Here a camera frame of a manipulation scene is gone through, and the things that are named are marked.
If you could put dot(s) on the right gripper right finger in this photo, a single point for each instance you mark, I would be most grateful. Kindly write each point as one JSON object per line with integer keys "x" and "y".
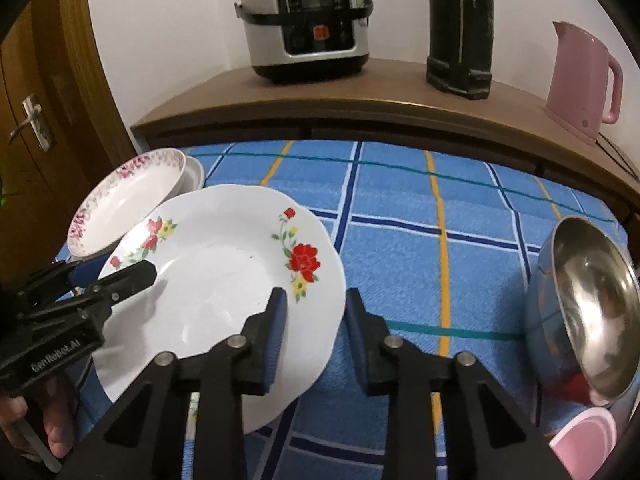
{"x": 487, "y": 435}

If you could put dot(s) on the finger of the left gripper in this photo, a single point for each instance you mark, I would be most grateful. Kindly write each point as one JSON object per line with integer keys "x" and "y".
{"x": 125, "y": 282}

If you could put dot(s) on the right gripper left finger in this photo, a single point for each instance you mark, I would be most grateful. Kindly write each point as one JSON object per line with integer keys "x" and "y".
{"x": 142, "y": 434}

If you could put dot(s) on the pink floral deep plate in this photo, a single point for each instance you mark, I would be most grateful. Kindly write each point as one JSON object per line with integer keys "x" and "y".
{"x": 122, "y": 199}

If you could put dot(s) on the pink plastic bowl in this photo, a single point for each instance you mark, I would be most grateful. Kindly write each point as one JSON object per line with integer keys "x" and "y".
{"x": 585, "y": 442}

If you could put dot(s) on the red flower white plate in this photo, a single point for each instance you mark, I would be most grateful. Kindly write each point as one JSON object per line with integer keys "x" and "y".
{"x": 218, "y": 253}

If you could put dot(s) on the stainless steel bowl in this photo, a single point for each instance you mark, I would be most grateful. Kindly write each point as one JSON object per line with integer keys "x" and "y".
{"x": 582, "y": 315}

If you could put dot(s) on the plain grey round plate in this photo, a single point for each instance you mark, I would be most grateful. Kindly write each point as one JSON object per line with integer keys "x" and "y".
{"x": 193, "y": 176}

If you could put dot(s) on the brown wooden door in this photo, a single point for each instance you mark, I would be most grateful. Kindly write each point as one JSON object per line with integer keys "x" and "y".
{"x": 60, "y": 129}

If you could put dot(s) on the silver black rice cooker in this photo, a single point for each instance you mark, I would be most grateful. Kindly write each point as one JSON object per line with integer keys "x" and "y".
{"x": 291, "y": 41}

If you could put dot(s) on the brown wooden sideboard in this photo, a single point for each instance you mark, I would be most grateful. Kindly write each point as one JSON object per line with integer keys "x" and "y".
{"x": 394, "y": 97}

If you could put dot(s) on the pink electric kettle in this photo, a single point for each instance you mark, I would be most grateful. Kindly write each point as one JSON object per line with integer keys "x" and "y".
{"x": 587, "y": 84}

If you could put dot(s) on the black tall thermos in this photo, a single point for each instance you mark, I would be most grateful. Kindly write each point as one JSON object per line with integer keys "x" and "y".
{"x": 461, "y": 41}

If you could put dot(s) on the silver door handle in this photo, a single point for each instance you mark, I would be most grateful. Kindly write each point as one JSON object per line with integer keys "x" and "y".
{"x": 35, "y": 120}

